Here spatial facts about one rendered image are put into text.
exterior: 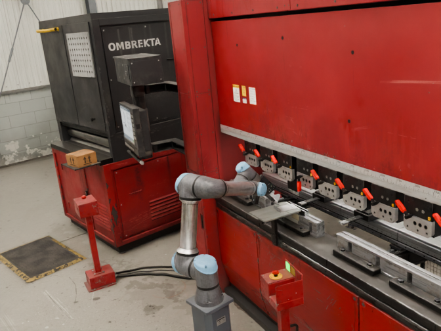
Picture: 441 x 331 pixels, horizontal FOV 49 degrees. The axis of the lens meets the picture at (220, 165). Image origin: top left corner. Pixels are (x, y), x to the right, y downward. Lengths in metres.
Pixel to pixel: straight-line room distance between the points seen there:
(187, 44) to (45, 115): 6.26
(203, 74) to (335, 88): 1.31
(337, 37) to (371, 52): 0.23
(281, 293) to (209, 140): 1.45
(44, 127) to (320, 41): 7.48
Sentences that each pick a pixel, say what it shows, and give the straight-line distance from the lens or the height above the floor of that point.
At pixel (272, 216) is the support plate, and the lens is 2.94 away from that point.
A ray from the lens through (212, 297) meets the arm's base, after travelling 2.53.
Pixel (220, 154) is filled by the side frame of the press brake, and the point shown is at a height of 1.17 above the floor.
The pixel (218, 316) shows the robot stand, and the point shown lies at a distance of 2.58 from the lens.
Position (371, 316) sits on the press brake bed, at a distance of 2.58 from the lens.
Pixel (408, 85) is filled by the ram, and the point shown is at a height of 1.82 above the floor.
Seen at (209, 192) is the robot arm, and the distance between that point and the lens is 2.40.
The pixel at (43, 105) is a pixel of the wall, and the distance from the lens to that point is 9.47.
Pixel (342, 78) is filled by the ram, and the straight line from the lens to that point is 2.46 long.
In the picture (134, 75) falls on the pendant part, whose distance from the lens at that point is 3.53.
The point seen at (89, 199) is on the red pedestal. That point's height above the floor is 0.80.
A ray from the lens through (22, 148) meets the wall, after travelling 9.43.
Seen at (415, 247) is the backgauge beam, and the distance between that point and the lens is 2.76.
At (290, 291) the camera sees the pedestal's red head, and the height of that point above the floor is 0.76.
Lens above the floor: 2.15
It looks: 17 degrees down
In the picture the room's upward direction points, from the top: 5 degrees counter-clockwise
